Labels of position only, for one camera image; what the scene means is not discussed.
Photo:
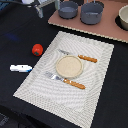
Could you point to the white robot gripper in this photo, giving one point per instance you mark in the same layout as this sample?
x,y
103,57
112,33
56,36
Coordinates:
x,y
27,1

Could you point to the grey frying pan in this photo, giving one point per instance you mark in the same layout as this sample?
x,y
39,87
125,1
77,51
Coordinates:
x,y
66,9

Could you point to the red tomato-shaped sausage toy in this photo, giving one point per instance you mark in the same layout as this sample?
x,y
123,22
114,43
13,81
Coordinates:
x,y
37,49

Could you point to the pink stove board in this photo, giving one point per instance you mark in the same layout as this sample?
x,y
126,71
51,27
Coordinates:
x,y
106,28

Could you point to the grey cooking pot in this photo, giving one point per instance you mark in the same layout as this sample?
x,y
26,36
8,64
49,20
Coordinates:
x,y
91,13

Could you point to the round beige plate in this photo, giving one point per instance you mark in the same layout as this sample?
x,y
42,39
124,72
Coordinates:
x,y
69,66

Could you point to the beige bowl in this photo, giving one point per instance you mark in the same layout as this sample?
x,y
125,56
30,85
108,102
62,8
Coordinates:
x,y
123,14

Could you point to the woven beige placemat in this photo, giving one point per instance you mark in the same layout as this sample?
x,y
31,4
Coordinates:
x,y
74,99

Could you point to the knife with wooden handle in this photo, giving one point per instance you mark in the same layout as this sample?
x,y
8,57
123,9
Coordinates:
x,y
80,56

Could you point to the fork with wooden handle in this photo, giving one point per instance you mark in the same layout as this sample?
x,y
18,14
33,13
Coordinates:
x,y
55,77

